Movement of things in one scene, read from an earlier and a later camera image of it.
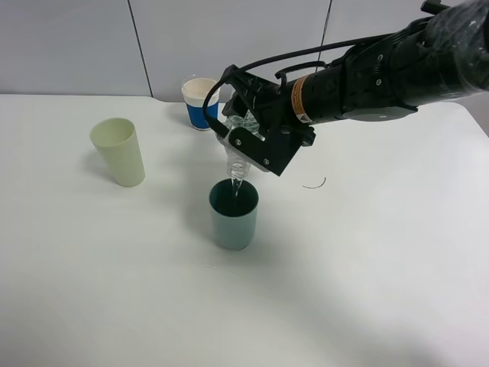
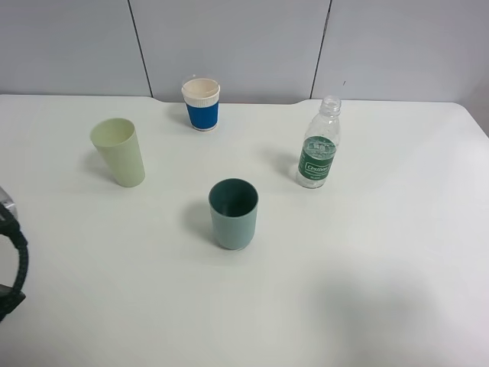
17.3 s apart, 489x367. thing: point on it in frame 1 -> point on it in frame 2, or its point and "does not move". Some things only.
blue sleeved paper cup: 195,92 does not move
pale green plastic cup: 118,141 does not move
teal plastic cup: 234,202 does not move
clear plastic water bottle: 238,165 -> 319,145
